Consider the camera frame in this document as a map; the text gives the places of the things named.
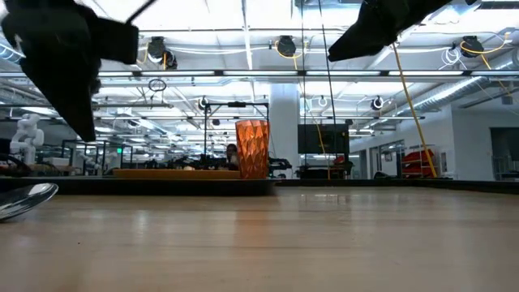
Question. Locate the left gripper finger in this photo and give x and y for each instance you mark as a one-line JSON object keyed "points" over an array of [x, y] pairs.
{"points": [[69, 105]]}

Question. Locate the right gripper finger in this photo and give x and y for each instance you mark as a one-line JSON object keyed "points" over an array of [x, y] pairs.
{"points": [[365, 36]]}

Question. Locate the silver metal spoon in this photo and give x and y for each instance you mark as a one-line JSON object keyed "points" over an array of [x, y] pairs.
{"points": [[24, 198]]}

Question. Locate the orange faceted plastic cup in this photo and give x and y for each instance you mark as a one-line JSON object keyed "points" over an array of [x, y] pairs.
{"points": [[252, 150]]}

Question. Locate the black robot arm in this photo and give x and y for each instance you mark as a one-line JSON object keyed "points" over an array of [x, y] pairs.
{"points": [[277, 163]]}

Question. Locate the white humanoid robot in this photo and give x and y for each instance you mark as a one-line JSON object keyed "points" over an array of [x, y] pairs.
{"points": [[26, 138]]}

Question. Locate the small black hanging reel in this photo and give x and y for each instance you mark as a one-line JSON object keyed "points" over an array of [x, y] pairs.
{"points": [[377, 103], [203, 103]]}

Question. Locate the black television screen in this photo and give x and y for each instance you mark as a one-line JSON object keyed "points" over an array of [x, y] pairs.
{"points": [[324, 138]]}

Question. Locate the long white light bar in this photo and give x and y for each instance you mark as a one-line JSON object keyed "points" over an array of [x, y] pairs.
{"points": [[259, 73]]}

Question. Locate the white square column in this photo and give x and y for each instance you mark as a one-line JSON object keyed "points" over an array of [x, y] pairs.
{"points": [[284, 121]]}

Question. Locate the red storage bin shelf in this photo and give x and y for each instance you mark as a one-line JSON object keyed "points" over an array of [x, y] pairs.
{"points": [[417, 156]]}

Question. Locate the person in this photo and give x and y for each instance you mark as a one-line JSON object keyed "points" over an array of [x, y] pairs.
{"points": [[232, 152]]}

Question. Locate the left arm's wrist camera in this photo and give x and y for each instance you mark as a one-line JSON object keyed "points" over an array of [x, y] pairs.
{"points": [[119, 40]]}

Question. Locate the silver ventilation duct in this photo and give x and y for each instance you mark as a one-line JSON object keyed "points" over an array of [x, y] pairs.
{"points": [[446, 94]]}

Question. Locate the black tube frame stand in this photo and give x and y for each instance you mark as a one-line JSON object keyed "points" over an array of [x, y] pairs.
{"points": [[237, 104]]}

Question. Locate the black table edge frame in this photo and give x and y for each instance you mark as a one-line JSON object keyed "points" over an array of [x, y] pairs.
{"points": [[405, 184]]}

